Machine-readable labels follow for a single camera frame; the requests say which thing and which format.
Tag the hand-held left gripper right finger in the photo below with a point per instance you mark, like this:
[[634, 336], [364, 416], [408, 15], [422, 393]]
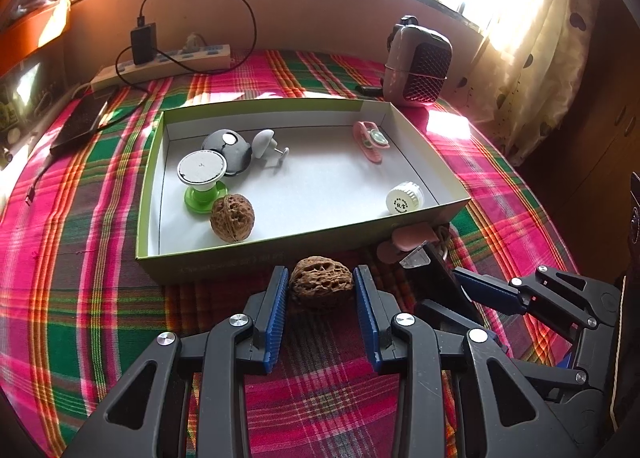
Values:
[[367, 323]]

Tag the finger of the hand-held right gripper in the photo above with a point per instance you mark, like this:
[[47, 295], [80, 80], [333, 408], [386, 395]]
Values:
[[450, 315], [490, 290]]

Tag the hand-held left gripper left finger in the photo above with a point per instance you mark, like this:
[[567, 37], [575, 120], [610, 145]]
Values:
[[275, 323]]

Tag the black remote device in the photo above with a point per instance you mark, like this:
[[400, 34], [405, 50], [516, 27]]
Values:
[[435, 283]]

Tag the pitted brown walnut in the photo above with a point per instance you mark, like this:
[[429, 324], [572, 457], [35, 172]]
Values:
[[315, 283]]

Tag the smooth brown walnut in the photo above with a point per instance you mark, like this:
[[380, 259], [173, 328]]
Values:
[[231, 218]]

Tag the white ribbed cap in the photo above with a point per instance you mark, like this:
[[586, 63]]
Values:
[[404, 198]]

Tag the green cardboard box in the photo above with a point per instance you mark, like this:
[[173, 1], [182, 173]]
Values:
[[320, 188]]

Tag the white disc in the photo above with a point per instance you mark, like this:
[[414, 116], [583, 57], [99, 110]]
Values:
[[200, 173]]

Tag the white mushroom-shaped knob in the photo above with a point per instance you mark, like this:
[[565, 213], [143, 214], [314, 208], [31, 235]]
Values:
[[263, 142]]

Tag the round black white gadget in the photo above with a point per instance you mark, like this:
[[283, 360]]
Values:
[[235, 150]]

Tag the plaid blanket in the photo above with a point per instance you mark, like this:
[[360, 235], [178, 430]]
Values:
[[100, 288]]

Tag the pink wristwatch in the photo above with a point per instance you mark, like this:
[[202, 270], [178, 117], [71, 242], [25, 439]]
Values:
[[372, 138]]

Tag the small black stick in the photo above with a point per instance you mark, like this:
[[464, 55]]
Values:
[[368, 89]]

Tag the pink mesh heater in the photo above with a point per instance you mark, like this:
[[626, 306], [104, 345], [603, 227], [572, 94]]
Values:
[[417, 65]]

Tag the spotted cream curtain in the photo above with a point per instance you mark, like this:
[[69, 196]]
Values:
[[540, 53]]

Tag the black tablet device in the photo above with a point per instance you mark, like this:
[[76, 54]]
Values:
[[80, 120]]

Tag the beige power strip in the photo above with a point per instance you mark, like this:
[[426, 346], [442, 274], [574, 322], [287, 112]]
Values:
[[165, 63]]

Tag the small grey plug adapter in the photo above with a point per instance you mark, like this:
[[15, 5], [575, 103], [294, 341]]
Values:
[[192, 41]]

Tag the black charger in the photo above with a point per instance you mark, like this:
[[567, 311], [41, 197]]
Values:
[[143, 44]]

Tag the cluttered glass side shelf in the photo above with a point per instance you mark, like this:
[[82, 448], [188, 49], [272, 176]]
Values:
[[20, 93]]

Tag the orange shelf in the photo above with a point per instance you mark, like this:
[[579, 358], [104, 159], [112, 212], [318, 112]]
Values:
[[35, 28]]

